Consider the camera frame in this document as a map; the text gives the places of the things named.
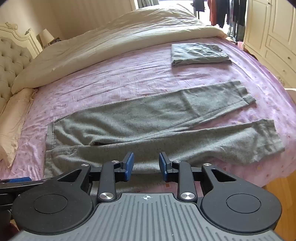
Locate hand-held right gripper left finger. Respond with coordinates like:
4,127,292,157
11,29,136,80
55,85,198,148
57,152,135,202

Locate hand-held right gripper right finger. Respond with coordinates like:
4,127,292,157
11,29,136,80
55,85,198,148
158,152,236,202

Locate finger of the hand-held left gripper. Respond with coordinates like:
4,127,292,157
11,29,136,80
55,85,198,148
0,176,50,189

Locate grey speckled pants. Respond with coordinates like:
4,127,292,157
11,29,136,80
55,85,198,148
44,80,285,179

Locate folded grey pants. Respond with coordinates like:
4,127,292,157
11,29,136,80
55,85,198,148
171,43,232,68

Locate cream pillow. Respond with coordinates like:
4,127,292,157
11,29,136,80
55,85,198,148
0,88,38,168

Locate pink patterned bed sheet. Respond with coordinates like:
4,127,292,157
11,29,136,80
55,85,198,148
0,38,296,193

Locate cream tufted headboard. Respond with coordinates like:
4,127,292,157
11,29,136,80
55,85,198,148
0,22,43,109

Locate cream duvet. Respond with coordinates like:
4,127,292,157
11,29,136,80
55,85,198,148
11,3,229,95

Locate bedside lamp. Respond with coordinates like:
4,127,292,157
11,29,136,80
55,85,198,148
38,28,55,48

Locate hanging dark clothes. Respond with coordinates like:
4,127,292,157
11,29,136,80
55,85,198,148
192,0,247,42

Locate cream wardrobe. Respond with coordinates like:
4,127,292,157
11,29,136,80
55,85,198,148
243,0,296,90

